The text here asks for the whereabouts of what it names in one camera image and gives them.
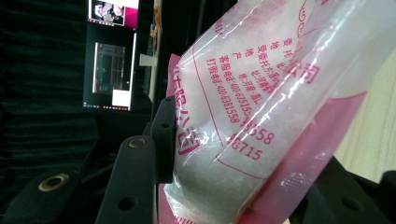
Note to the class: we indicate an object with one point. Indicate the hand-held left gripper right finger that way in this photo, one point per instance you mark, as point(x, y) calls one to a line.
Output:
point(336, 202)

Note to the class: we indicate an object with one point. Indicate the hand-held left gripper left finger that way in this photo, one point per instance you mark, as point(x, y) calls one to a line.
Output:
point(134, 174)

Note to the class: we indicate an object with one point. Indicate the pink plastic sugar bag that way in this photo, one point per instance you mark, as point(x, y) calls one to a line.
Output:
point(264, 109)

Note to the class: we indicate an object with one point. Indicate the large dark monitor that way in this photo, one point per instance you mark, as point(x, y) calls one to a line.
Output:
point(109, 71)

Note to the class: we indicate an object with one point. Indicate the small monitor with pink screen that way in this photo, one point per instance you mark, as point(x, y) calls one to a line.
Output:
point(112, 12)

